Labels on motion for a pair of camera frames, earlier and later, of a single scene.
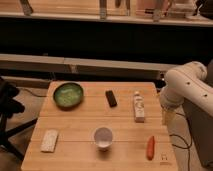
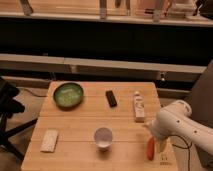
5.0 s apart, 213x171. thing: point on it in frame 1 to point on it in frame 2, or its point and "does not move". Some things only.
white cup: (103, 138) does not move
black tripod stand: (9, 106) does not move
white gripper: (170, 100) to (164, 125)
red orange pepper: (150, 148) does not move
